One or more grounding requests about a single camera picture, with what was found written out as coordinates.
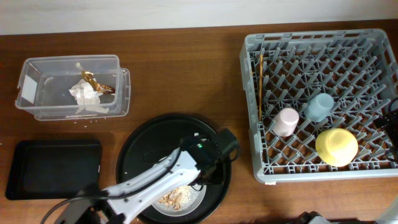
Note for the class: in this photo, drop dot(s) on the black square bin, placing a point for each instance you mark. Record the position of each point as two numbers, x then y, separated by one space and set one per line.
50 169

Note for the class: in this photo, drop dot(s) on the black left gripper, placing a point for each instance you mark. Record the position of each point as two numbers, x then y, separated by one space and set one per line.
219 160

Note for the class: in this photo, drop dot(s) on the white tissue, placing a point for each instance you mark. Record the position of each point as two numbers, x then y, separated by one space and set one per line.
85 95

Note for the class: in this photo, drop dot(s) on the yellow bowl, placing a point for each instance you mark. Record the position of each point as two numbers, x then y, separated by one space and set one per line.
336 147

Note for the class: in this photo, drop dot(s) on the pink cup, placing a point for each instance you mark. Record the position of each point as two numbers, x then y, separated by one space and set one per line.
286 122

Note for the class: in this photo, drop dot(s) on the round black tray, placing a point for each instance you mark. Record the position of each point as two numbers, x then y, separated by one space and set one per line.
156 139

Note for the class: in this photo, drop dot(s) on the grey plate with food scraps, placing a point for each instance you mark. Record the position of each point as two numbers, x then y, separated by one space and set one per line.
197 196

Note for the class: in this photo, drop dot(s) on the light blue cup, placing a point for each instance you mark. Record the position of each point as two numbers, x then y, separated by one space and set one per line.
319 107

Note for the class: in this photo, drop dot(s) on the clear plastic waste bin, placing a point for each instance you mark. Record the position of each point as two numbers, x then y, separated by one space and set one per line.
49 86

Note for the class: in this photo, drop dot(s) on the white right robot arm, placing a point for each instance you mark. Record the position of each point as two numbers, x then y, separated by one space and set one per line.
388 123

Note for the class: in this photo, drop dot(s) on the wooden chopstick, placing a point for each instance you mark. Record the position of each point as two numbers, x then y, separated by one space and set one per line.
260 86

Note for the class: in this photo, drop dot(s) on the gold snack wrapper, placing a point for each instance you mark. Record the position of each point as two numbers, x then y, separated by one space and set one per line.
89 77

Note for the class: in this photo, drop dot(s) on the grey dishwasher rack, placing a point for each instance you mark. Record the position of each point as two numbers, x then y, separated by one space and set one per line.
356 67

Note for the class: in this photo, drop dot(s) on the food scraps pile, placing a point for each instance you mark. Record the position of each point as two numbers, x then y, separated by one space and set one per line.
177 197

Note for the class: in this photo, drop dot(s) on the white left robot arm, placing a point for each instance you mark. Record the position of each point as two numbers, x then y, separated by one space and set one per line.
193 163

